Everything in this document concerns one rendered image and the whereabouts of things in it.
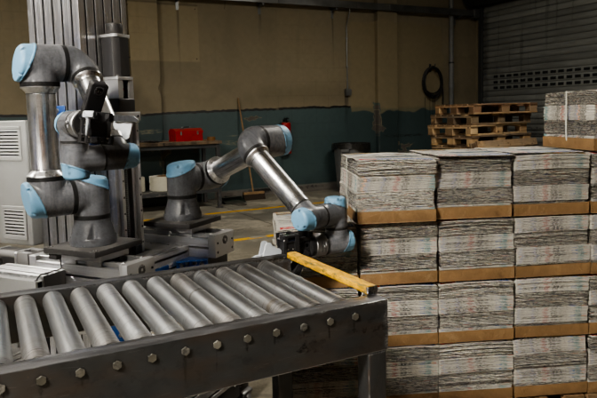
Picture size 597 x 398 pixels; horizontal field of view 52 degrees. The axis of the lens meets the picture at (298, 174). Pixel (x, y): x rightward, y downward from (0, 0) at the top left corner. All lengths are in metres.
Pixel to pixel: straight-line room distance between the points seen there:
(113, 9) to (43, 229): 0.87
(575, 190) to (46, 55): 1.87
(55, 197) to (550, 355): 1.85
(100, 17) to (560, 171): 1.77
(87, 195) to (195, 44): 7.02
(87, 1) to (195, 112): 6.61
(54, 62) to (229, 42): 7.20
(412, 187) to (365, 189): 0.17
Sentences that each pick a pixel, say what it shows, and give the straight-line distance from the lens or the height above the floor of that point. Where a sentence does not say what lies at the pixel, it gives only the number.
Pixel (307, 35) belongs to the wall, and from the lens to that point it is 9.69.
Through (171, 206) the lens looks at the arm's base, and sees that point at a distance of 2.47.
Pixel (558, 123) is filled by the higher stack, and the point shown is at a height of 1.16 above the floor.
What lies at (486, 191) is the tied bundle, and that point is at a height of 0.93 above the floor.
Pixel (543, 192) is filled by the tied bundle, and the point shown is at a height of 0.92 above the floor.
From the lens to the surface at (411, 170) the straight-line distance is 2.17.
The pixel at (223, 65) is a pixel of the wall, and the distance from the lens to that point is 9.07.
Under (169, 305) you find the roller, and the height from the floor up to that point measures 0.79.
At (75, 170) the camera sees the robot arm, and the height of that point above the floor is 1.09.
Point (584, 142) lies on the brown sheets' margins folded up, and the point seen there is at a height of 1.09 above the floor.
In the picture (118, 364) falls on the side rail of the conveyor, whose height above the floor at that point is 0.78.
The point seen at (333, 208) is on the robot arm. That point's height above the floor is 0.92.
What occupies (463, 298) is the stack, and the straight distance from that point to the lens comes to 2.35.
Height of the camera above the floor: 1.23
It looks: 6 degrees down
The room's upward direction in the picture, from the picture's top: 1 degrees counter-clockwise
